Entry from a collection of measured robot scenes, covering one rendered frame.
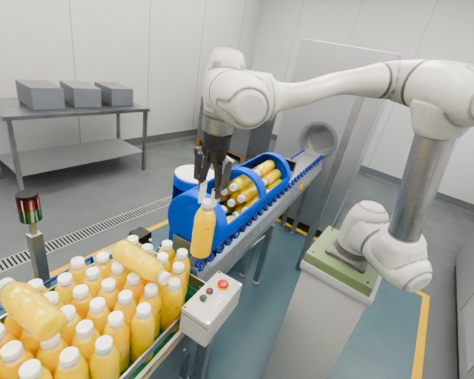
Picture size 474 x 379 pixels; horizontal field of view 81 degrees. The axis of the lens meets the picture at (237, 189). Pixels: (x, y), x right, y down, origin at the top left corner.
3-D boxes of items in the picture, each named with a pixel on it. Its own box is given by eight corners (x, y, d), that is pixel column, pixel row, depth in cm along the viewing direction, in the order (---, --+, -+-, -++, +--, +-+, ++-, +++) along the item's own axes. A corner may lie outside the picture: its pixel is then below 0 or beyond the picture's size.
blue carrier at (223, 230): (285, 197, 191) (296, 159, 179) (215, 265, 120) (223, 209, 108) (249, 183, 202) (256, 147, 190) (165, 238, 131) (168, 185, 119)
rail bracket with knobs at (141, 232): (153, 251, 129) (155, 233, 125) (142, 259, 123) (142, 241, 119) (138, 242, 133) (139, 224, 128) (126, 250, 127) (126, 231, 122)
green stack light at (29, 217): (47, 219, 96) (44, 207, 94) (26, 226, 91) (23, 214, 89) (36, 211, 99) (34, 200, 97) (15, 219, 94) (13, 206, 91)
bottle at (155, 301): (132, 335, 92) (133, 295, 83) (147, 319, 98) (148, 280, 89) (150, 344, 90) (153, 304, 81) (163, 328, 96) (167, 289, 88)
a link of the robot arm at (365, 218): (357, 231, 135) (375, 193, 124) (384, 259, 120) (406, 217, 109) (329, 233, 130) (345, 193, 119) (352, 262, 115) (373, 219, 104)
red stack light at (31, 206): (44, 207, 94) (43, 196, 92) (23, 213, 89) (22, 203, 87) (34, 199, 97) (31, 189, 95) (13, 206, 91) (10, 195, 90)
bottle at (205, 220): (187, 246, 98) (193, 201, 90) (207, 244, 101) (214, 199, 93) (192, 259, 92) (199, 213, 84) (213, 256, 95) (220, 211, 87)
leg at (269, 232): (259, 282, 248) (276, 224, 220) (256, 286, 243) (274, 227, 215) (254, 279, 250) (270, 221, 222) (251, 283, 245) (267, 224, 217)
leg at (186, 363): (191, 377, 168) (203, 304, 140) (184, 385, 163) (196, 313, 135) (183, 371, 170) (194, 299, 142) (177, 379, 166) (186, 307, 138)
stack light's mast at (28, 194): (48, 233, 99) (42, 194, 92) (29, 241, 94) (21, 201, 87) (38, 225, 101) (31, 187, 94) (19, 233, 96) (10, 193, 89)
